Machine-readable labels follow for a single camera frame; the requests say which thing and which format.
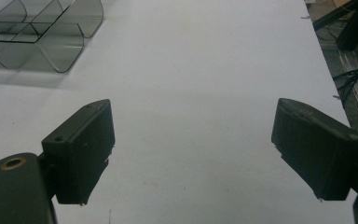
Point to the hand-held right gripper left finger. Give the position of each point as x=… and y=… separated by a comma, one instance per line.
x=80, y=149

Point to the clear smoky plastic organizer tray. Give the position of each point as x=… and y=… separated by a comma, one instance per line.
x=40, y=32

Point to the black metal stand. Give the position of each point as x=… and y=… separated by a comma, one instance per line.
x=355, y=28

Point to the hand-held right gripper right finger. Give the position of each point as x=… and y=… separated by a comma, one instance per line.
x=317, y=149

